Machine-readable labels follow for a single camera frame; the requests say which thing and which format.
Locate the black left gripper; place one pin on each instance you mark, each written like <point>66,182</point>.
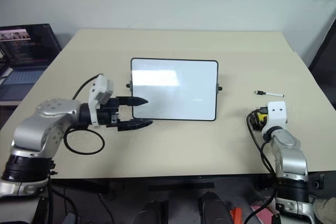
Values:
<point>110,111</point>

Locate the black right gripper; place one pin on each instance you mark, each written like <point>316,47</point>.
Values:
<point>258,127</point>

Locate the yellow eraser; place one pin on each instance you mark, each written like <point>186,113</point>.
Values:
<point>262,117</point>

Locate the small black-framed whiteboard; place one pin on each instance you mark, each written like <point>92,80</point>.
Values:
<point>176,90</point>

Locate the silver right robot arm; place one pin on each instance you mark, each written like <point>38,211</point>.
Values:
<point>288,153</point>

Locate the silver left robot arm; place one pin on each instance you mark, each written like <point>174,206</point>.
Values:
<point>44,127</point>

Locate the white marker with black cap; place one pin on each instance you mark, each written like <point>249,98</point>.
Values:
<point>273,94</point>

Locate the small black box with lens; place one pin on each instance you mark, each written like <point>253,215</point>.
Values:
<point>318,182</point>

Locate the pink paper packet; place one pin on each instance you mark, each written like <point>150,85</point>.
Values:
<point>263,213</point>

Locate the dark rounded shape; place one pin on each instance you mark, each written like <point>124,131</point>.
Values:
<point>152,213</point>
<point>214,208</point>

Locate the orange object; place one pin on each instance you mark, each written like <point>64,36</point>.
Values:
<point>237,216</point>

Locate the grey-green cloth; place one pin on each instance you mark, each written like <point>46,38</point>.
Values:
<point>325,211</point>

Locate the open laptop computer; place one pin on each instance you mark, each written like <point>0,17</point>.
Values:
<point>23,48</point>

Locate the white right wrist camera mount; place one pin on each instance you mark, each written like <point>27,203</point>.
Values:
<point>275,115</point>

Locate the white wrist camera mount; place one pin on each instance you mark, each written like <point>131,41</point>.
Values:
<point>101,90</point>
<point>275,115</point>

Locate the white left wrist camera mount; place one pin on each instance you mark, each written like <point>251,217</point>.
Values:
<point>101,90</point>

